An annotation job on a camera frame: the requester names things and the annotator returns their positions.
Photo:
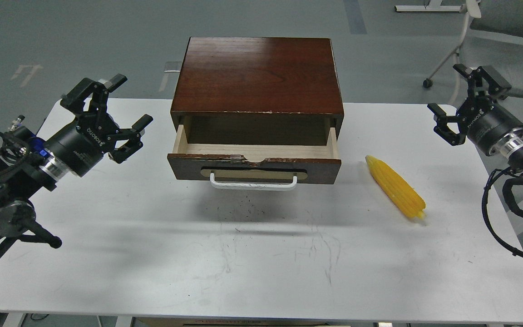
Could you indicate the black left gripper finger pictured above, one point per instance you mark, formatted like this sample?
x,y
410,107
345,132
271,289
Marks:
x,y
127,141
90,96

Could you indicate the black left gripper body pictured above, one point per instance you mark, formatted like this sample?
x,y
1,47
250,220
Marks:
x,y
80,145

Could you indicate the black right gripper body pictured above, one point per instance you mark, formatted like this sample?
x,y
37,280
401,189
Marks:
x,y
485,125

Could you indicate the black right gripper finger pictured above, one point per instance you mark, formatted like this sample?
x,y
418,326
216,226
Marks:
x,y
485,84
442,129

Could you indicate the yellow corn cob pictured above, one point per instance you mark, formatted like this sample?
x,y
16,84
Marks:
x,y
404,197

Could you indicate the wooden drawer with white handle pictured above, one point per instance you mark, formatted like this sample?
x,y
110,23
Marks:
x,y
255,167

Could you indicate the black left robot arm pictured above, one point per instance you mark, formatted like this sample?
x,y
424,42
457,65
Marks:
x,y
29,163

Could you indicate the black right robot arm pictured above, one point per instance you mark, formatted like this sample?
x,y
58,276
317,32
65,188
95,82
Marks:
x,y
511,148

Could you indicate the dark wooden drawer cabinet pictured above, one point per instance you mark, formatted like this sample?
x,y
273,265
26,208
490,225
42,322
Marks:
x,y
258,75

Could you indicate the grey office chair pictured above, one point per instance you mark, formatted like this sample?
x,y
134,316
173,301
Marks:
x,y
497,17

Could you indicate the white table base bar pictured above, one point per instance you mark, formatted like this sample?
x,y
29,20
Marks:
x,y
430,6

